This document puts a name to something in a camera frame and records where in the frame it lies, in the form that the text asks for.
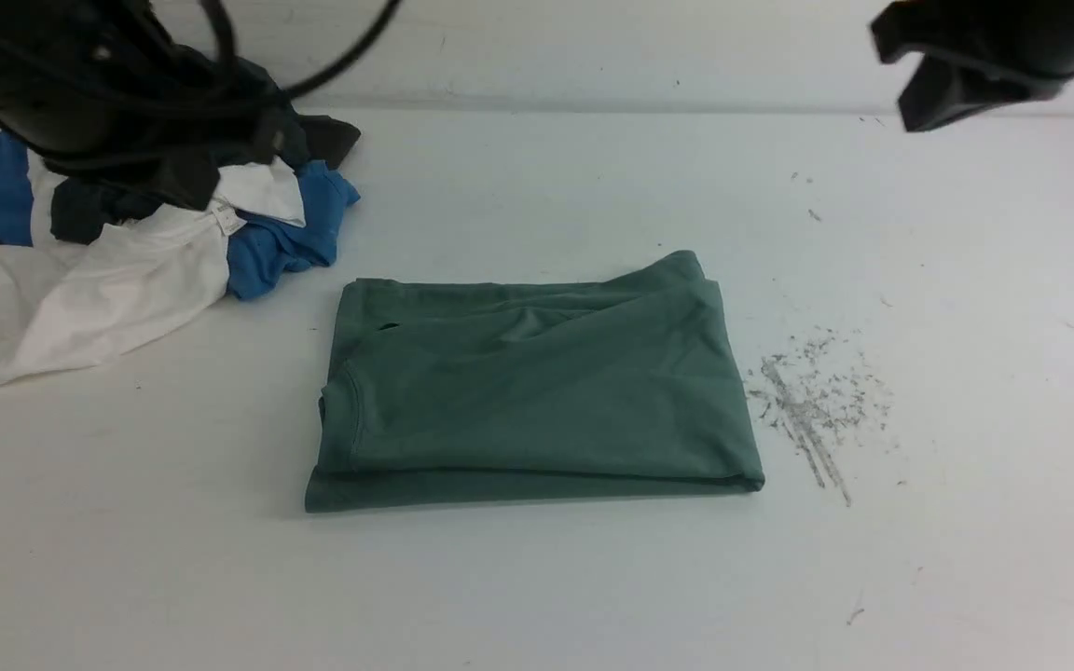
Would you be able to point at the white shirt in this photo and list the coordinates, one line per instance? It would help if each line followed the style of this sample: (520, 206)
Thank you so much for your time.
(65, 307)

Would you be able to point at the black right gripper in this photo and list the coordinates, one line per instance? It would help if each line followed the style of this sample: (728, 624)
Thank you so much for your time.
(979, 56)

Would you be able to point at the blue shirt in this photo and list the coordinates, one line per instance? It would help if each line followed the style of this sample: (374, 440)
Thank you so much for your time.
(263, 249)

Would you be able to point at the dark grey shirt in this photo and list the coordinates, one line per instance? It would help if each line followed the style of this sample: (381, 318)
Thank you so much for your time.
(81, 209)

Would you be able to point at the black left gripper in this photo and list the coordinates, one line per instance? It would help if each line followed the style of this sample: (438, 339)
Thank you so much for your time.
(147, 162)

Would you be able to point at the green long-sleeved shirt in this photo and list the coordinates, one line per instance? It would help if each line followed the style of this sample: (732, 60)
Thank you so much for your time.
(441, 394)

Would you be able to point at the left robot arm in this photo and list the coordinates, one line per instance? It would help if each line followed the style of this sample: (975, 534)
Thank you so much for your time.
(102, 93)

